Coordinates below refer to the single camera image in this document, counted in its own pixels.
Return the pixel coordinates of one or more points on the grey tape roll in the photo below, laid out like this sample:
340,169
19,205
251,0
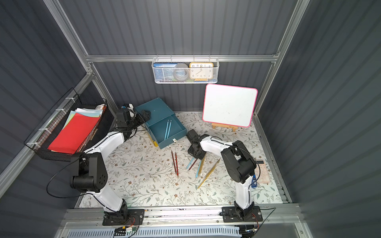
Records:
181,72

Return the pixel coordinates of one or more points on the wooden whiteboard easel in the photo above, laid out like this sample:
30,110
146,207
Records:
215,125

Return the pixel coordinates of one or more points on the yellow analog clock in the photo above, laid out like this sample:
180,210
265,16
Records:
201,71

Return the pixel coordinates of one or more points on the blue box in basket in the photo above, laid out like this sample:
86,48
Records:
163,71

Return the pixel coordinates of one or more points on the red paper sheet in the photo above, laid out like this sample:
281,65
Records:
74,133

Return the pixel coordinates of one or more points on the long light blue pencil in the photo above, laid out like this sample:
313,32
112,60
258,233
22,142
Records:
170,124

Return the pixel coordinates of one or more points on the teal yellow drawer cabinet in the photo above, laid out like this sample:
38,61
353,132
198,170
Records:
158,108

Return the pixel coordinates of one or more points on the teal drawer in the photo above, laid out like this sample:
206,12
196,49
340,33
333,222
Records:
157,131

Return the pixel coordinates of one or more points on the pink framed whiteboard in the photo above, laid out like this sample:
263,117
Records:
229,105

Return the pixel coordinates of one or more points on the gold pencil lower right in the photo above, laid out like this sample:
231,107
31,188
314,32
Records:
205,180

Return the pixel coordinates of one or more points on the gold pencil upper right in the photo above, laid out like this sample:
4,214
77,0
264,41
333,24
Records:
215,165

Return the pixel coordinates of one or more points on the pink calculator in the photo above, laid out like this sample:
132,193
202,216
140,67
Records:
262,172

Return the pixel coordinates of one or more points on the red pencil right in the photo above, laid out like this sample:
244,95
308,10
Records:
176,164

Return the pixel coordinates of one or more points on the white wire wall basket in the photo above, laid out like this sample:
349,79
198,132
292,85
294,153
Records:
187,61

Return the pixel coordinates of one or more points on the black wire paper tray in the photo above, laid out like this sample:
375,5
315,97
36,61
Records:
73,102

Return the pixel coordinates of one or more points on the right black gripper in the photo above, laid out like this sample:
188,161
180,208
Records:
195,150

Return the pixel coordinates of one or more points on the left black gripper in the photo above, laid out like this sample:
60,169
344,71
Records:
141,118

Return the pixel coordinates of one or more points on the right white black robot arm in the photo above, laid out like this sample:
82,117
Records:
238,161

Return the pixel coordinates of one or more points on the dark red pencil left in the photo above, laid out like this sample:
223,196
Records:
174,163

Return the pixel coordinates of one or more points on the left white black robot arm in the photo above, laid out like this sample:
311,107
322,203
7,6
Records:
88,173

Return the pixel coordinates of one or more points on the blue stapler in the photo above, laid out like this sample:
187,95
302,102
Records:
254,183

